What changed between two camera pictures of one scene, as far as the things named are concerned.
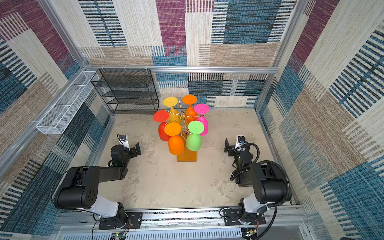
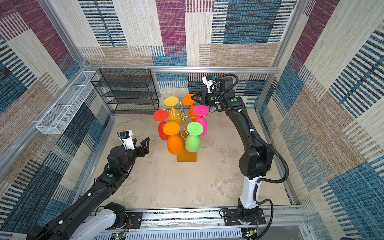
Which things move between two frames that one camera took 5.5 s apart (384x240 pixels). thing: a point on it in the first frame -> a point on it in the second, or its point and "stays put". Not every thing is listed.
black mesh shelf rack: (127, 91) stays put
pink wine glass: (202, 108) stays put
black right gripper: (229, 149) -> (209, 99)
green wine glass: (193, 141) stays put
